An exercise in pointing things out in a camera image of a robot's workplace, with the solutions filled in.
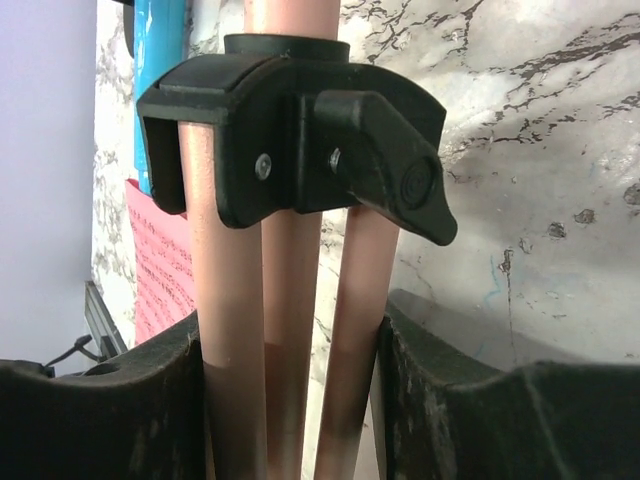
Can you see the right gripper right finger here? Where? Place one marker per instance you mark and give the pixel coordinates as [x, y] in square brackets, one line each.
[441, 414]

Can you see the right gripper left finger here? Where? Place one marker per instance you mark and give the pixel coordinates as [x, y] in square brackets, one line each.
[136, 416]

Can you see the pink music stand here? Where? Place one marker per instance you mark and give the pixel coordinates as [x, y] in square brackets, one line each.
[253, 145]

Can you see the pink sheet music pages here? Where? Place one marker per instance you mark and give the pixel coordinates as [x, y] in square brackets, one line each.
[165, 286]

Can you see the blue toy microphone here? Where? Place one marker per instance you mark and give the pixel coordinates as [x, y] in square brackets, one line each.
[158, 40]

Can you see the aluminium rail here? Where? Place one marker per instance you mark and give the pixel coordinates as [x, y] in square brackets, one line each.
[101, 325]

